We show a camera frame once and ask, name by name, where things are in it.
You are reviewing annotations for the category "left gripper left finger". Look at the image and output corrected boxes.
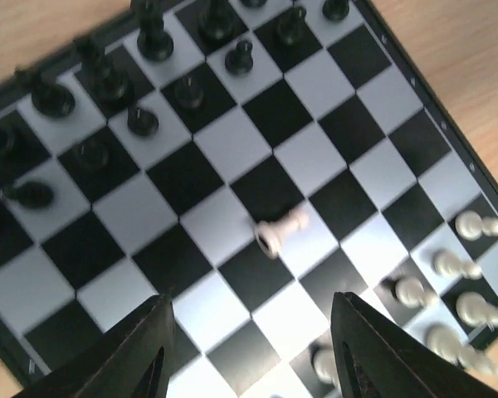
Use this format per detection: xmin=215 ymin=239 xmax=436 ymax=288
xmin=17 ymin=294 xmax=175 ymax=398

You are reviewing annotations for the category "white pawn large foreground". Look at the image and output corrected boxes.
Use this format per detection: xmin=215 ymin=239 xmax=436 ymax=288
xmin=395 ymin=277 xmax=439 ymax=308

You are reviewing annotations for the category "white pawn near edge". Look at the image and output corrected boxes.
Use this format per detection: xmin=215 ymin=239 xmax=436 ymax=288
xmin=455 ymin=211 xmax=498 ymax=241

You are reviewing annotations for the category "black chess piece row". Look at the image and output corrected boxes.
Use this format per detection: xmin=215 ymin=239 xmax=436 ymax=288
xmin=0 ymin=0 xmax=352 ymax=233

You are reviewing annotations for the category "white pawn standing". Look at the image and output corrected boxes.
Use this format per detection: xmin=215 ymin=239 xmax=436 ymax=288
xmin=432 ymin=250 xmax=482 ymax=279

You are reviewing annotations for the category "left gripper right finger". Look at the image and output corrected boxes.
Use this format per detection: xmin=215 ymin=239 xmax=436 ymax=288
xmin=330 ymin=292 xmax=498 ymax=398

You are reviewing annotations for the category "white chess piece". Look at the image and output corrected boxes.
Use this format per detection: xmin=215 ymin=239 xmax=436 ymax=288
xmin=254 ymin=207 xmax=309 ymax=259

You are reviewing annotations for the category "black magnetic chess board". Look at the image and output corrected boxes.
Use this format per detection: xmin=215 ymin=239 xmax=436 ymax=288
xmin=0 ymin=1 xmax=498 ymax=397

